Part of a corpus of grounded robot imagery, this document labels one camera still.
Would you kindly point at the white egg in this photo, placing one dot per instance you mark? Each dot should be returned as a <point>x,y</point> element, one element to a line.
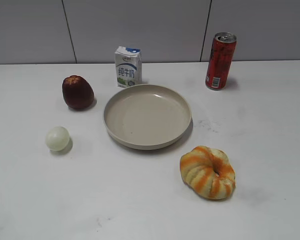
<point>57,138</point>

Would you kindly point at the beige round plate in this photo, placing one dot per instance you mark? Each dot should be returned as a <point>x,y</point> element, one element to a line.
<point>147,117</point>

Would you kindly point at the white milk carton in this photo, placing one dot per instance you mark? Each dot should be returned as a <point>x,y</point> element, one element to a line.
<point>128,65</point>

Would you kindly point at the dark red jujube toy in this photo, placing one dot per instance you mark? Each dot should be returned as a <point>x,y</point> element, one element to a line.
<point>77,92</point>

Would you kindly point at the red soda can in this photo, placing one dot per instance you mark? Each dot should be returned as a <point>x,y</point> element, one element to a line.
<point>221,55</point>

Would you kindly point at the orange striped ring bread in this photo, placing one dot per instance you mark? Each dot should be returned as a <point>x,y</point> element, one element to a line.
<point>208,172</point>

